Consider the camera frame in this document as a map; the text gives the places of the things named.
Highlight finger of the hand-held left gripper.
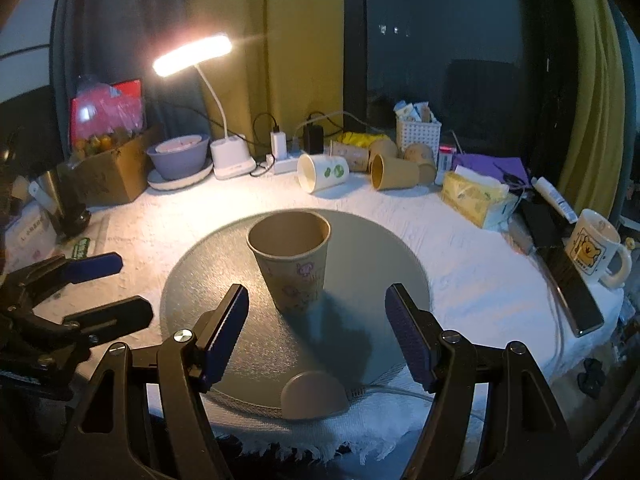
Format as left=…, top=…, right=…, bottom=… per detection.
left=30, top=295, right=154, bottom=348
left=2, top=253, right=124, bottom=311

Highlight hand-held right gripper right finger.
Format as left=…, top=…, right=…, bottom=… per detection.
left=384, top=283, right=583, bottom=480

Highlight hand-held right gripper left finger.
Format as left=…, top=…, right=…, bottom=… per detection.
left=52, top=284, right=250, bottom=480

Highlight printed brown paper cup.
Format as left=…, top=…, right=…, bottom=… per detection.
left=246, top=211, right=332, bottom=315

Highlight plain brown paper cup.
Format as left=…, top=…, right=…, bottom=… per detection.
left=404, top=143, right=437, bottom=184
left=370, top=153, right=420, bottom=191
left=369, top=138, right=400, bottom=162

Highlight white cup with green print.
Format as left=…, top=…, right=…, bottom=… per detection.
left=297, top=154, right=350, bottom=194

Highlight patterned paper cup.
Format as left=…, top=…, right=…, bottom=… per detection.
left=329, top=140, right=371, bottom=172

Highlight round grey mat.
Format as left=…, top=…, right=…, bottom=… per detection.
left=160, top=208, right=431, bottom=409

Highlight dark object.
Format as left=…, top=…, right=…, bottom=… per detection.
left=0, top=130, right=93, bottom=242

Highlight white printed packet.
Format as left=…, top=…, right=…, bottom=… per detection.
left=4, top=204, right=62, bottom=262

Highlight white textured tablecloth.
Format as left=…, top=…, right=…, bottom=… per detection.
left=5, top=160, right=626, bottom=467

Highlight cardboard box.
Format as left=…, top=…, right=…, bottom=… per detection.
left=57, top=125, right=163, bottom=207

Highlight beige round controller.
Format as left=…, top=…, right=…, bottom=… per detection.
left=280, top=370, right=349, bottom=421

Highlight white plate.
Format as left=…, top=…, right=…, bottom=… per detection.
left=147, top=157, right=215, bottom=192

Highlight purple bowl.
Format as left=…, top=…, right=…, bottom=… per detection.
left=146, top=134, right=211, bottom=181

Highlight yellow tissue pack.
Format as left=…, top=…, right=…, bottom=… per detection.
left=441, top=170, right=521, bottom=231

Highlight red plastic bag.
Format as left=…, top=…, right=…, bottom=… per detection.
left=70, top=79, right=147, bottom=142

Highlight white desk lamp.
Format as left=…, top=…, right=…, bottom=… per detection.
left=152, top=32, right=257, bottom=181

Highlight black smartphone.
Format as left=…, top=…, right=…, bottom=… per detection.
left=542, top=246, right=605, bottom=339

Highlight black power bank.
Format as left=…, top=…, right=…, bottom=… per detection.
left=520, top=202, right=566, bottom=249

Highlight white power strip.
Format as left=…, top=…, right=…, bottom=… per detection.
left=272, top=152, right=306, bottom=175

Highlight purple cloth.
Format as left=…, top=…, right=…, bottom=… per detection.
left=452, top=153, right=531, bottom=187

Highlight white plastic basket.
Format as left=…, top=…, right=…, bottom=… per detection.
left=396, top=115, right=443, bottom=157

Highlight white tube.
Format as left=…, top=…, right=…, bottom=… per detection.
left=531, top=177, right=580, bottom=224

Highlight cream mug with bear print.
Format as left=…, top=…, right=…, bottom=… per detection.
left=563, top=208, right=634, bottom=291

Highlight yellow bag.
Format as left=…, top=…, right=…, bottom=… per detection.
left=336, top=131, right=392, bottom=149

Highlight black charger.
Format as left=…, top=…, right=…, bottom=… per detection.
left=304, top=122, right=325, bottom=154

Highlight sachets in basket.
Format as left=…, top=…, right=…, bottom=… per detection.
left=393, top=101, right=437, bottom=124

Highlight grey curtain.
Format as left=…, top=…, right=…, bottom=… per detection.
left=51, top=0, right=257, bottom=153

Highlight yellow curtain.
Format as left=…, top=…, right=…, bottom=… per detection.
left=249, top=0, right=347, bottom=157
left=556, top=0, right=627, bottom=222

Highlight white mat cable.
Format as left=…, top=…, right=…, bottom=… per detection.
left=346, top=382, right=437, bottom=403

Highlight black cable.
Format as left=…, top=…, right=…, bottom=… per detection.
left=249, top=112, right=282, bottom=179

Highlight black window frame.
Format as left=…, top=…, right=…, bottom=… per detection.
left=342, top=0, right=370, bottom=132

